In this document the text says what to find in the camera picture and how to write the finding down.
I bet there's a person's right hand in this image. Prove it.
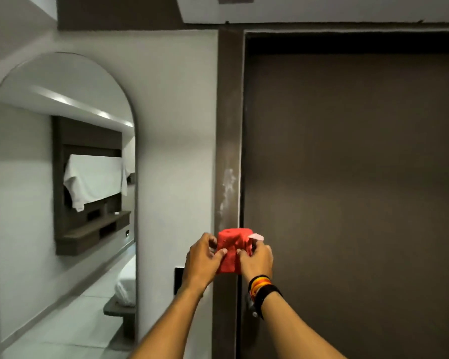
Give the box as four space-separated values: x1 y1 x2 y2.
236 239 274 284

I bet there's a person's left hand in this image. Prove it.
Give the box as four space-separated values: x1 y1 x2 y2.
181 233 228 294

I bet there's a red cloth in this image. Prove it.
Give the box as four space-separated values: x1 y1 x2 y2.
215 228 265 275

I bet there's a person's left forearm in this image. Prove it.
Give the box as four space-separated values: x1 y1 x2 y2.
129 283 206 359

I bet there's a person's right forearm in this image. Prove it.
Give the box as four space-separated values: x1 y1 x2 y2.
260 291 346 359

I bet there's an orange yellow striped wristband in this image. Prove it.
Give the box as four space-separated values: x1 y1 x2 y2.
250 278 273 298

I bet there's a black wristband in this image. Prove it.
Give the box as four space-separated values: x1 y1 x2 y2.
248 275 283 320

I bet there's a white bed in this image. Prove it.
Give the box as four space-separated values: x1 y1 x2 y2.
114 255 137 308

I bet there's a dark bench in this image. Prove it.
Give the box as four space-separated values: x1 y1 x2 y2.
103 294 137 342

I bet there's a dark brown door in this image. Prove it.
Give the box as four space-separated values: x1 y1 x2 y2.
240 31 449 359

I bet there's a white draped towel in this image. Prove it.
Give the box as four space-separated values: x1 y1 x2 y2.
63 154 128 213

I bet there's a brown door frame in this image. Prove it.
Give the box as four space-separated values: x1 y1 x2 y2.
212 22 449 359

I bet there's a dark wooden wall unit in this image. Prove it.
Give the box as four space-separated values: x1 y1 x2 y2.
52 116 132 256

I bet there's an arched wall mirror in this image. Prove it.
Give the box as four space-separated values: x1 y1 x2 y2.
0 52 139 359

